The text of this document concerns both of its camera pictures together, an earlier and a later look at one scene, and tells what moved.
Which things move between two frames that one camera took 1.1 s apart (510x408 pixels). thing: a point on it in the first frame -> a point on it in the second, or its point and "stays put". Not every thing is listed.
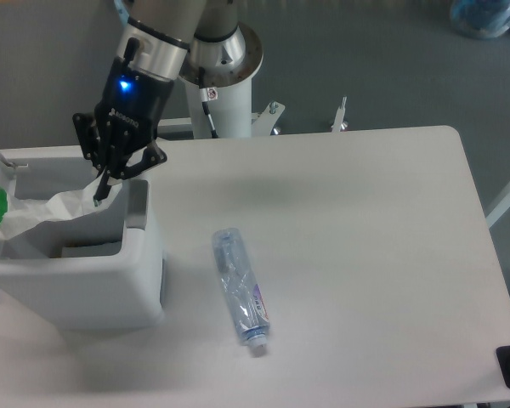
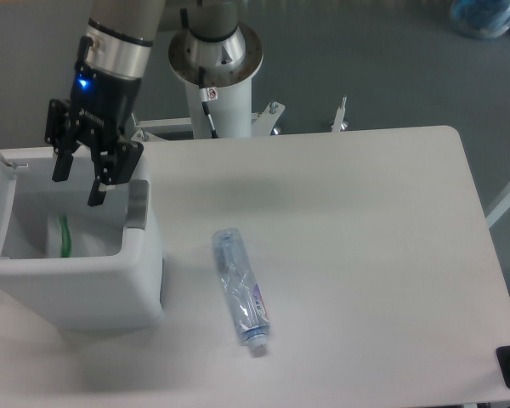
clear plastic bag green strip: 4,215 -> 66,243
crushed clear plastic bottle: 245,296 stays put
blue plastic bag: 490,19 stays put
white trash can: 102,273 stays put
